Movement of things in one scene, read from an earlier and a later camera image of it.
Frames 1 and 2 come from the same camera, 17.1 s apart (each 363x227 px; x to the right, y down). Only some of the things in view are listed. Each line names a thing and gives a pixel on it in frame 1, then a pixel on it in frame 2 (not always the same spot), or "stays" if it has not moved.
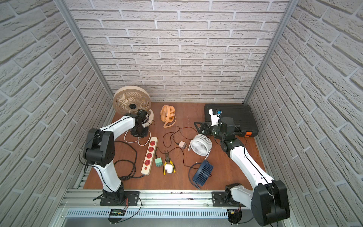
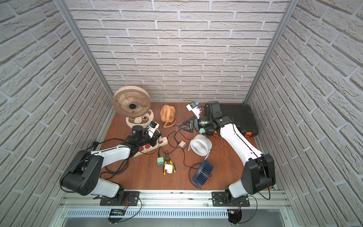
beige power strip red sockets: [150, 156] → [148, 147]
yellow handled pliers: [168, 161] stays
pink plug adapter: [182, 144] stays
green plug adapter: [159, 162] stays
